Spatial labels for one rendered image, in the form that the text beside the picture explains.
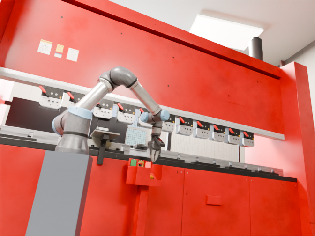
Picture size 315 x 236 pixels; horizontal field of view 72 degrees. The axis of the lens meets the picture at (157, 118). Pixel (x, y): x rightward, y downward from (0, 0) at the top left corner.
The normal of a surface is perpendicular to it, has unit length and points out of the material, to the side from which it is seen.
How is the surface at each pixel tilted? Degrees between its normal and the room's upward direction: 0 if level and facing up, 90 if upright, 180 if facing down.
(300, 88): 90
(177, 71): 90
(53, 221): 90
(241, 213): 90
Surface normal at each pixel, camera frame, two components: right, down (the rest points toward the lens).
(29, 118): 0.40, -0.23
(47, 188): 0.18, -0.27
